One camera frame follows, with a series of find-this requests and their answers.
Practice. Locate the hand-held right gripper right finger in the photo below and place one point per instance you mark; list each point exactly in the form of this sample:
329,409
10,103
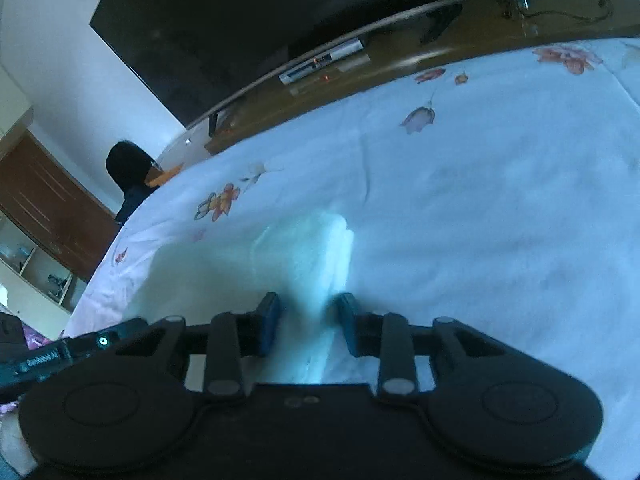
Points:
348,327

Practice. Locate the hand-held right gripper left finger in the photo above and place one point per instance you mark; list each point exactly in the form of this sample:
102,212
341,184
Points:
267,327

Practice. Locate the white knit garment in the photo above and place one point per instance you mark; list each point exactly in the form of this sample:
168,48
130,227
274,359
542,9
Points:
300,260

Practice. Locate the brown wooden cabinet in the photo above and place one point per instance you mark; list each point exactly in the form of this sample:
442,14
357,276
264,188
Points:
45,200

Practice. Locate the dark blue cloth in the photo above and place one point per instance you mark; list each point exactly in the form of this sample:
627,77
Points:
134,204

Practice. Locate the white floral bed sheet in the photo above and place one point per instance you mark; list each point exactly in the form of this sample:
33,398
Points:
475,200

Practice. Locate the orange object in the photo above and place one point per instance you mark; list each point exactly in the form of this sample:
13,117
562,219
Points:
165,173

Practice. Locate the black rounded object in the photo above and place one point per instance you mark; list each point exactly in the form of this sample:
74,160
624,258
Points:
127,162

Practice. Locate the silver set-top box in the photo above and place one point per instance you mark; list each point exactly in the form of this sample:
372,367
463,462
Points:
320,61

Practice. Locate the brown wooden television stand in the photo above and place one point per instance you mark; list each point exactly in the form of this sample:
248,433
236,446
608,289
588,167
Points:
400,60

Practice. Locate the black flat television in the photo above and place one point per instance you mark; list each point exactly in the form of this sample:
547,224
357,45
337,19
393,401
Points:
250,20

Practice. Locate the black remote control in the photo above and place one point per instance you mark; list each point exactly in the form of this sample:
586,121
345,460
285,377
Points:
440,24

